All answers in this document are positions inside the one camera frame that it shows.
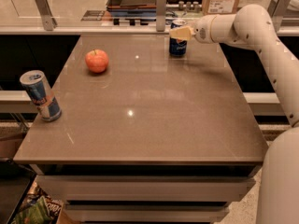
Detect middle metal bracket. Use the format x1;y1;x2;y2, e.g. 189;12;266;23
156;0;166;32

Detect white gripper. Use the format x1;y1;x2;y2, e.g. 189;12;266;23
169;15;217;44

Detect stacked trays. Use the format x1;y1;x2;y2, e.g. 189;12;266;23
106;0;164;19

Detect green chip bag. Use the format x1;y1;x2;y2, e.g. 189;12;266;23
11;196;63;224

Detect left metal bracket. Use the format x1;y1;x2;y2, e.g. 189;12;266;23
35;0;57;31

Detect silver blue redbull can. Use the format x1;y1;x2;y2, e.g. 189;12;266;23
20;70;62;121

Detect grey upper drawer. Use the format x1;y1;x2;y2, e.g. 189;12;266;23
36;175;255;202

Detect metal bracket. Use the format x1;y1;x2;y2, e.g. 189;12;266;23
35;0;57;31
156;0;166;32
267;0;291;26

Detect grey drawer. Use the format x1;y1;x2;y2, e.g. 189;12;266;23
64;205;229;223
36;175;255;202

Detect right metal bracket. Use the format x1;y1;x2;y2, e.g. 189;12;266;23
267;0;291;26

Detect grey lower drawer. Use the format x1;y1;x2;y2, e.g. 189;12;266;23
64;205;229;223

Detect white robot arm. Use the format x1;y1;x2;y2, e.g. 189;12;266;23
169;4;299;224

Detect red apple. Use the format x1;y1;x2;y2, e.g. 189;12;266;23
85;49;109;74

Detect blue pepsi can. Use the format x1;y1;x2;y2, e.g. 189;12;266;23
169;19;187;56

